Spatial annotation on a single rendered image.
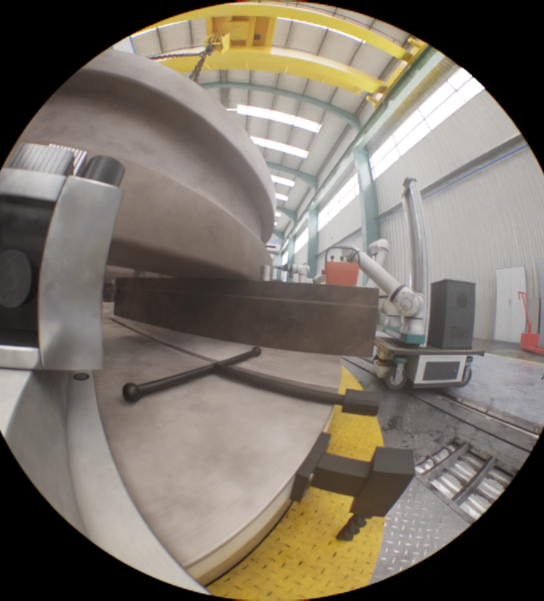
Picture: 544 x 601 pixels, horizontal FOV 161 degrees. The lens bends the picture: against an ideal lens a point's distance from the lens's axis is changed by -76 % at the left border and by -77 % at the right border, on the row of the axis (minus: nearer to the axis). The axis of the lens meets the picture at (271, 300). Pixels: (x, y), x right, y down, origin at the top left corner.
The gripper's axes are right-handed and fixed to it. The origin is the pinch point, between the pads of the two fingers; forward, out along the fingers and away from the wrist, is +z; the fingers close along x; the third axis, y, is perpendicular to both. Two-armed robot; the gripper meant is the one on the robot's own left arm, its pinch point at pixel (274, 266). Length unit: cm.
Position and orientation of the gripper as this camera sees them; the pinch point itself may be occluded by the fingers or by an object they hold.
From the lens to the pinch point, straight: 184.6
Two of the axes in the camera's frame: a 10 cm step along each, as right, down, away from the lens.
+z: -10.0, -0.8, -0.1
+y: 0.8, -10.0, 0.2
